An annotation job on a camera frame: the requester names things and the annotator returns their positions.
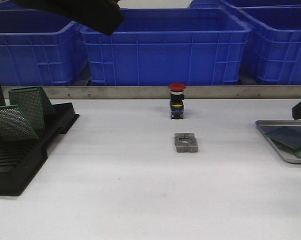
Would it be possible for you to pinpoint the silver metal tray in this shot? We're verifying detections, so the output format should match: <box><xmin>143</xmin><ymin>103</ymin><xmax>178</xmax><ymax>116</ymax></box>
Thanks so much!
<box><xmin>255</xmin><ymin>120</ymin><xmax>301</xmax><ymax>165</ymax></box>

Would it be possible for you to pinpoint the black slotted board rack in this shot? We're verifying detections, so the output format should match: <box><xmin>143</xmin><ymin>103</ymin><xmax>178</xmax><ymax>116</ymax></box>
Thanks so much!
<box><xmin>0</xmin><ymin>82</ymin><xmax>79</xmax><ymax>196</ymax></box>

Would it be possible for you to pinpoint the blue centre plastic crate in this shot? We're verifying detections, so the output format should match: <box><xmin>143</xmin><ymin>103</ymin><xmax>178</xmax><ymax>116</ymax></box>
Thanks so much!
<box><xmin>80</xmin><ymin>8</ymin><xmax>250</xmax><ymax>86</ymax></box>

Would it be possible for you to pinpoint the blue plastic crate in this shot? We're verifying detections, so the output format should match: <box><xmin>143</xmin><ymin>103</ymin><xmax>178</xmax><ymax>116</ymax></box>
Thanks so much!
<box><xmin>0</xmin><ymin>10</ymin><xmax>88</xmax><ymax>86</ymax></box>
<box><xmin>80</xmin><ymin>8</ymin><xmax>250</xmax><ymax>86</ymax></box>
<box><xmin>238</xmin><ymin>7</ymin><xmax>301</xmax><ymax>85</ymax></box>

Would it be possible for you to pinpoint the blue right plastic crate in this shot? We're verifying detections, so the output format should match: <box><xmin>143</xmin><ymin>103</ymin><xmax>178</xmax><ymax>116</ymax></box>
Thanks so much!
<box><xmin>238</xmin><ymin>7</ymin><xmax>301</xmax><ymax>85</ymax></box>

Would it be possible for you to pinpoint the blue left plastic crate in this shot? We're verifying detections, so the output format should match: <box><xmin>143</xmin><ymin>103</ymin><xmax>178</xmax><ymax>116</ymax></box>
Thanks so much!
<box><xmin>0</xmin><ymin>10</ymin><xmax>88</xmax><ymax>86</ymax></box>

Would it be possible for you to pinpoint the blue far right crate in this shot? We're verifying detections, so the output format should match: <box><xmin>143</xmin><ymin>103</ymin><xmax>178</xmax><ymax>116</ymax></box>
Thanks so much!
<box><xmin>188</xmin><ymin>0</ymin><xmax>301</xmax><ymax>9</ymax></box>

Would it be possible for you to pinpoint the blue far left crate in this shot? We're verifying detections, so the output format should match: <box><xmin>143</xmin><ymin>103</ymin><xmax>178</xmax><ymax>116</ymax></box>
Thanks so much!
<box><xmin>0</xmin><ymin>0</ymin><xmax>23</xmax><ymax>10</ymax></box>

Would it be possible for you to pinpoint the red emergency stop button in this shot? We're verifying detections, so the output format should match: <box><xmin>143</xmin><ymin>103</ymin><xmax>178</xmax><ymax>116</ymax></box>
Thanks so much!
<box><xmin>168</xmin><ymin>83</ymin><xmax>186</xmax><ymax>120</ymax></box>

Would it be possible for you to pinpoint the grey metal clamp block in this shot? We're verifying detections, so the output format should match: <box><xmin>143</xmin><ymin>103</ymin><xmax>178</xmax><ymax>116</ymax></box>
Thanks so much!
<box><xmin>174</xmin><ymin>133</ymin><xmax>199</xmax><ymax>153</ymax></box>

